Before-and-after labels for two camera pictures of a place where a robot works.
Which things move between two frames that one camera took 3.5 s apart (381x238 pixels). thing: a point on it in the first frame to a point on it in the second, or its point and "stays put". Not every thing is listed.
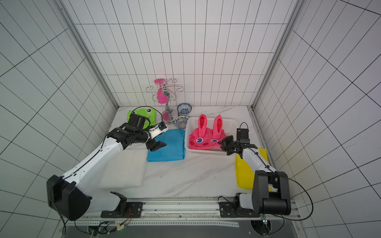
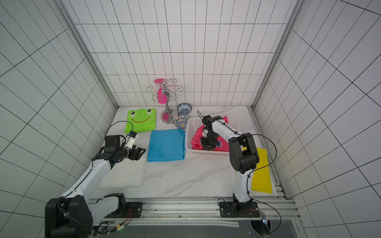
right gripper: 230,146 to 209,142
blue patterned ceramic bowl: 184,109 stays put
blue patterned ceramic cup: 180,121 stays put
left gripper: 154,146 to 138,155
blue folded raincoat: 174,149 stays put
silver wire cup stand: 168,90 stays put
